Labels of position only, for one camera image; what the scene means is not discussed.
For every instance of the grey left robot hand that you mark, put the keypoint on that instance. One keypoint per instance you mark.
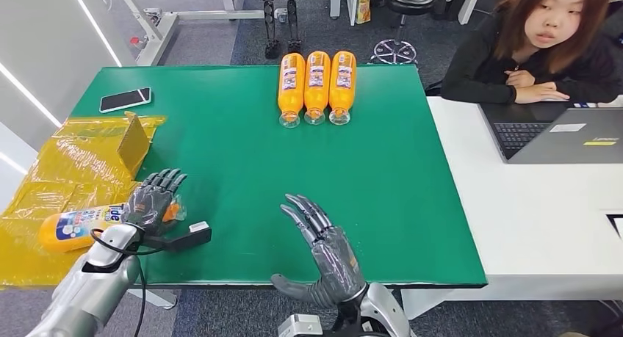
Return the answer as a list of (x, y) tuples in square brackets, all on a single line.
[(148, 206)]

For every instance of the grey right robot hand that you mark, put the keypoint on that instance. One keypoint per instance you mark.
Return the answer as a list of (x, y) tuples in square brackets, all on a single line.
[(336, 266)]

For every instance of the orange detergent bottle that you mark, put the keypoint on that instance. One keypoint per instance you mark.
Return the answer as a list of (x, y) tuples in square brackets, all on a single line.
[(342, 94), (316, 91), (290, 91), (73, 228)]

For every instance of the yellow plastic-wrapped cardboard box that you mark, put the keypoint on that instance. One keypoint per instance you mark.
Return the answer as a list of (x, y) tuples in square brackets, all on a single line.
[(63, 179)]

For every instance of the white table leg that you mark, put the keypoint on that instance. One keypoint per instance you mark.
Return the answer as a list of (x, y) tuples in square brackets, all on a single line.
[(417, 303), (155, 298)]

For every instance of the green table mat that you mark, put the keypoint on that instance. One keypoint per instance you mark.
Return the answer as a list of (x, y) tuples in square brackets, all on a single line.
[(243, 155)]

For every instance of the black smartphone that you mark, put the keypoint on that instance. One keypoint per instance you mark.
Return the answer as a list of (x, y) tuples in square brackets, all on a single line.
[(124, 100)]

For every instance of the red knob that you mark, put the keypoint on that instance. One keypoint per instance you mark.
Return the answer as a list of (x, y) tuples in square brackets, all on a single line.
[(136, 41)]

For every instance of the white desk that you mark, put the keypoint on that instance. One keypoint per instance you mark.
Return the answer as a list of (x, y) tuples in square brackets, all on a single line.
[(535, 218)]

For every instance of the black robot leg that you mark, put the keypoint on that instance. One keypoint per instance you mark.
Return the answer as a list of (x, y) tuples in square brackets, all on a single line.
[(268, 23), (292, 23)]

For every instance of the yellow printed carton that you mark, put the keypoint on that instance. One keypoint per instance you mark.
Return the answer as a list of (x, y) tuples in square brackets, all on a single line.
[(362, 4)]

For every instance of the grey laptop with stickers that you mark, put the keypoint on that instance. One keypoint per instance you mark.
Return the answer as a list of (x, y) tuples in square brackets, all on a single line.
[(569, 142)]

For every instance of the white furniture leg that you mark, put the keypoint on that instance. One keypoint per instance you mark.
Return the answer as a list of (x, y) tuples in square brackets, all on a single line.
[(350, 1), (468, 4)]

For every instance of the black-framed flat panel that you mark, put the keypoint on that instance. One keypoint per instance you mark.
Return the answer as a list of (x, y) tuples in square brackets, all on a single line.
[(617, 225)]

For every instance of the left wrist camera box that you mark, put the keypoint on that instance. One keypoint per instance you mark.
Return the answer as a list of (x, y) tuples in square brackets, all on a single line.
[(198, 227)]

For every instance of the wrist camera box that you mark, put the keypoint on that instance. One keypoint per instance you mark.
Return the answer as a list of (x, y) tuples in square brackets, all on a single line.
[(299, 325), (198, 227)]

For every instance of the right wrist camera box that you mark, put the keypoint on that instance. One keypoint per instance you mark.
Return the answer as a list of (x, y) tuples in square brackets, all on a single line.
[(299, 325)]

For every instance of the white metal stand frame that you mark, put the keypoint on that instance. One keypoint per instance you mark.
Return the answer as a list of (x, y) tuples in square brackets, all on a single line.
[(160, 33)]

